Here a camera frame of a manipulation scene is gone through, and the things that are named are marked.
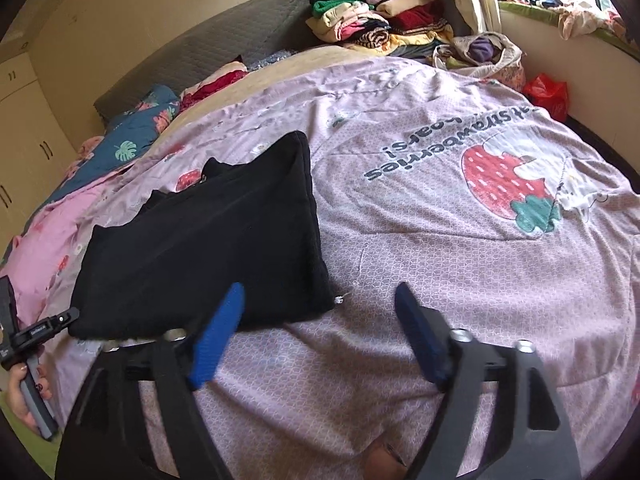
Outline black sweater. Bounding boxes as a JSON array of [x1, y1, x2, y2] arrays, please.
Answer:
[[67, 130, 336, 346]]

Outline red cloth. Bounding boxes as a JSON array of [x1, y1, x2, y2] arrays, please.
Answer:
[[177, 62, 248, 111]]

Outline grey quilted headboard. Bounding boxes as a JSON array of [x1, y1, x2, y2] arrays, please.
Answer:
[[94, 0, 313, 121]]

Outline pile of folded clothes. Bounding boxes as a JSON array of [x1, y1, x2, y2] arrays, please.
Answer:
[[305, 0, 481, 63]]

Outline cream wardrobe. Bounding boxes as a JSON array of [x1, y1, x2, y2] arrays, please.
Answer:
[[0, 42, 76, 256]]

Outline pink strawberry print duvet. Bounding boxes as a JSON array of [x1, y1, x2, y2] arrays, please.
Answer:
[[50, 55, 640, 480]]

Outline floral bag of clothes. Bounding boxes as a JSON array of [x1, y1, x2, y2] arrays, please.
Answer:
[[432, 32, 526, 91]]

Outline clothes on windowsill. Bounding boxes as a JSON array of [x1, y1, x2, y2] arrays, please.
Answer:
[[492, 0, 631, 41]]

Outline blue floral quilt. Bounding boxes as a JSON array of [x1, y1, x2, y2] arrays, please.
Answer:
[[20, 85, 181, 211]]

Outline beige blanket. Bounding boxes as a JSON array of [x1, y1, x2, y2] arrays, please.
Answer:
[[155, 45, 396, 146]]

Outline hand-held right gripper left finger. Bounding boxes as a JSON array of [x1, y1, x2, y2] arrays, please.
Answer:
[[55, 282, 246, 480]]

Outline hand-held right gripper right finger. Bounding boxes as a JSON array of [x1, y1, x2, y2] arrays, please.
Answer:
[[395, 282, 583, 480]]

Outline red plastic bag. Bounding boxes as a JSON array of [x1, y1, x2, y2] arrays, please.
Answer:
[[522, 72, 571, 121]]

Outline person's left hand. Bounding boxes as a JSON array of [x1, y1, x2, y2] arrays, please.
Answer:
[[7, 364, 53, 433]]

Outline pink floral quilt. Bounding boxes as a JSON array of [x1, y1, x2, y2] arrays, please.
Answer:
[[0, 135, 131, 321]]

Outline green windowsill mat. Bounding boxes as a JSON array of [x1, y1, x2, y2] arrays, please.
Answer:
[[500, 2, 640, 61]]

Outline blue patterned cloth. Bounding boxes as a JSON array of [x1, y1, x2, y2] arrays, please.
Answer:
[[247, 50, 292, 72]]

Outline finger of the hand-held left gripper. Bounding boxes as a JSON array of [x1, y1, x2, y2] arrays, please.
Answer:
[[46, 306, 81, 334]]

